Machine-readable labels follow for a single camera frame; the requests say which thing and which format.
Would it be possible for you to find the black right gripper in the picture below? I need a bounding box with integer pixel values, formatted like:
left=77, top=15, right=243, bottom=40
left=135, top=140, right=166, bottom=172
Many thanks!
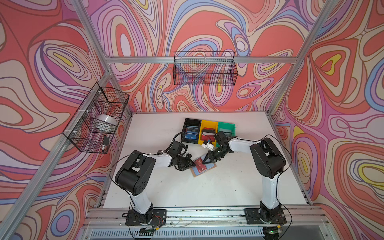
left=202, top=145, right=229, bottom=164

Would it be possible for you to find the brown leather card holder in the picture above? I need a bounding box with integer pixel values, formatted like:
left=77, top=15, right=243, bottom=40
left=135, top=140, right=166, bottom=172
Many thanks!
left=191, top=158, right=216, bottom=177

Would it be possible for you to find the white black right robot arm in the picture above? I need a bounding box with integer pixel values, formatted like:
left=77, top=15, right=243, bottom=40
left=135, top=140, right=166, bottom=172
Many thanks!
left=202, top=131, right=286, bottom=219

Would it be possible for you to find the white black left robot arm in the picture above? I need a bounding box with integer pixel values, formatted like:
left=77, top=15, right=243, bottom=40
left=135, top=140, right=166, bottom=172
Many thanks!
left=115, top=150, right=196, bottom=215

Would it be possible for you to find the green plastic bin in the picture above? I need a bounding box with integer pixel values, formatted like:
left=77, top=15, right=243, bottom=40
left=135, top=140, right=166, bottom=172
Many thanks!
left=217, top=122, right=236, bottom=137

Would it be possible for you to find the yellow plastic bin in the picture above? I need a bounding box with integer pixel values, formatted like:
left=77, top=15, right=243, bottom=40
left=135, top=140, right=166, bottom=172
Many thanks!
left=198, top=120, right=218, bottom=146

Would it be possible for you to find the black plastic bin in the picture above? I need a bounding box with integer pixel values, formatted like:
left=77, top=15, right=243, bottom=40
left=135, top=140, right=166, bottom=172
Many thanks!
left=182, top=118, right=202, bottom=144

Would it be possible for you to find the silver tape roll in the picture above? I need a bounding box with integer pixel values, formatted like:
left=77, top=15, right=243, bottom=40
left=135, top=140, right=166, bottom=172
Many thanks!
left=95, top=114, right=118, bottom=134

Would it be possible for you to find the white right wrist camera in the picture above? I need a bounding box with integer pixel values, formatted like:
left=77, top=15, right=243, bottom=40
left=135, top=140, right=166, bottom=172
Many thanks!
left=202, top=141, right=215, bottom=151

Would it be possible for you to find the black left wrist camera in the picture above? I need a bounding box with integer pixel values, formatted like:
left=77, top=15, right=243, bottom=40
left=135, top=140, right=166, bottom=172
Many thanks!
left=164, top=132, right=188, bottom=156

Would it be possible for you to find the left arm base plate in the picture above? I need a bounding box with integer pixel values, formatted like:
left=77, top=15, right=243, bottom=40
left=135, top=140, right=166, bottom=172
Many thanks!
left=122, top=209, right=167, bottom=227

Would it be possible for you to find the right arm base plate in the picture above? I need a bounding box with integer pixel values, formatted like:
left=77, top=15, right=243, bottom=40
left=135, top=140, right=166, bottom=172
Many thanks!
left=242, top=206, right=287, bottom=225

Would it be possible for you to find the black wire basket back wall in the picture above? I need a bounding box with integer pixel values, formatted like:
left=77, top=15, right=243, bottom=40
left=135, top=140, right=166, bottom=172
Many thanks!
left=173, top=50, right=238, bottom=86

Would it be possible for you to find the black wire basket wall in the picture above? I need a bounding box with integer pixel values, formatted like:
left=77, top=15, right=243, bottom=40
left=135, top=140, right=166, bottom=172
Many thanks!
left=63, top=83, right=130, bottom=154
left=173, top=50, right=238, bottom=86

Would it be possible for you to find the black wire basket left wall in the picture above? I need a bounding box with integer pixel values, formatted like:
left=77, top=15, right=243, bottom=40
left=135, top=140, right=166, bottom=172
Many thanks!
left=63, top=83, right=130, bottom=154

